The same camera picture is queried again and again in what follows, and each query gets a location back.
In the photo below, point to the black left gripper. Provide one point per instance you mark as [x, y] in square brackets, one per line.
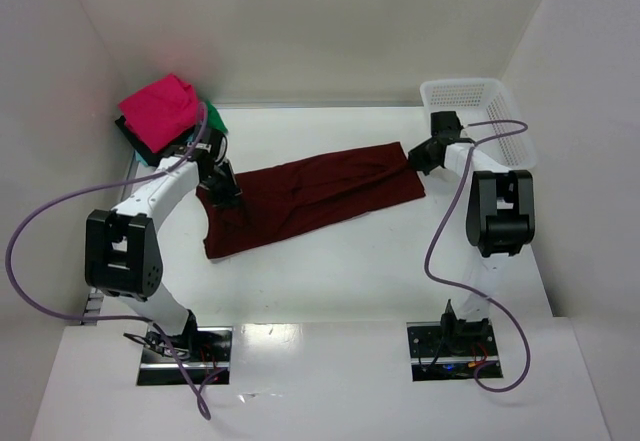
[225, 192]

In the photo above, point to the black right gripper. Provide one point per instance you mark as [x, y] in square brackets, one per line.
[421, 156]

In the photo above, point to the dark red t shirt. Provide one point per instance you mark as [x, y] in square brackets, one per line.
[295, 198]

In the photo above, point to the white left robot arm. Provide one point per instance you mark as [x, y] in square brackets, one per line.
[122, 253]

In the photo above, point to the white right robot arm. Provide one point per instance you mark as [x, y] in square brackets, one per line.
[499, 222]

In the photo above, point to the white plastic basket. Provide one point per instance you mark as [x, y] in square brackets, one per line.
[486, 108]

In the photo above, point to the black folded t shirt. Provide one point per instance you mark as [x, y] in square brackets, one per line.
[143, 153]

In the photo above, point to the green folded t shirt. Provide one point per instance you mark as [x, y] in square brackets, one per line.
[214, 119]

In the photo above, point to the pink folded t shirt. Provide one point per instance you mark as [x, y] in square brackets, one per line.
[160, 112]

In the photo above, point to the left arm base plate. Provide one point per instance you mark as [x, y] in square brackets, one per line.
[208, 362]

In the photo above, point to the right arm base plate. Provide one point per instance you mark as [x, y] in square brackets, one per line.
[435, 358]

